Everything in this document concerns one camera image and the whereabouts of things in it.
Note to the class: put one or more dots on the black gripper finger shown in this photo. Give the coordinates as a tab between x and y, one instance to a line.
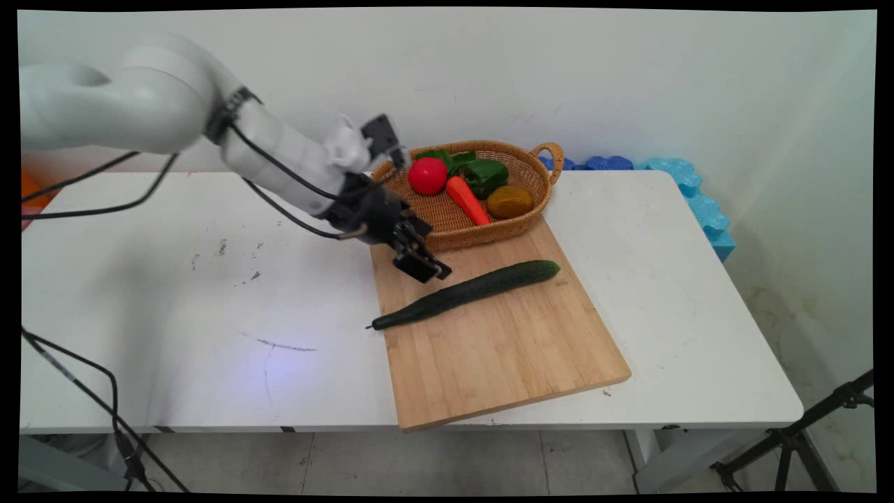
427	248
413	267

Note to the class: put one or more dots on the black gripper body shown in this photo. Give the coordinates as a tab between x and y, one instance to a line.
374	209

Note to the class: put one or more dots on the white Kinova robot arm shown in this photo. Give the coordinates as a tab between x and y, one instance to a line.
140	98

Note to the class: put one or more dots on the orange carrot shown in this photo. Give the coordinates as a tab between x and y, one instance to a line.
468	201

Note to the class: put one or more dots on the long dark green cucumber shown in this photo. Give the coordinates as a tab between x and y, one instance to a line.
475	288

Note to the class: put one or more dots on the red tomato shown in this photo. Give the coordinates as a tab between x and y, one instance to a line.
427	176

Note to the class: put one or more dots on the green leafy vegetable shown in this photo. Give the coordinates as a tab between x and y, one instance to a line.
454	159

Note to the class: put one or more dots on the yellow-brown potato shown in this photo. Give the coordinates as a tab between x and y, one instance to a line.
510	202

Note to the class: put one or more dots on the green bell pepper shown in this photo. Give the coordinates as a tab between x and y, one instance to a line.
489	175

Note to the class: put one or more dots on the wooden cutting board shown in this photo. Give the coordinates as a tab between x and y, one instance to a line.
489	349

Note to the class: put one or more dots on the blue foam mat piece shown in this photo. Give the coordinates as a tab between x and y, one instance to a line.
607	163
705	209

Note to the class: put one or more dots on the white table leg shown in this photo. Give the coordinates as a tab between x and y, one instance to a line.
663	468

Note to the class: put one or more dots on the orange object behind table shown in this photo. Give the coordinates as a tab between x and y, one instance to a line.
29	190

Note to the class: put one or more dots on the grey table leg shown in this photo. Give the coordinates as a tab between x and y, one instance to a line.
63	468

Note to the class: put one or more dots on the black tripod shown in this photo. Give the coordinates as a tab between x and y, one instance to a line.
793	439

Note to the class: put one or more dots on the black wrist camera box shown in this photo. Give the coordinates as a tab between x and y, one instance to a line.
383	136

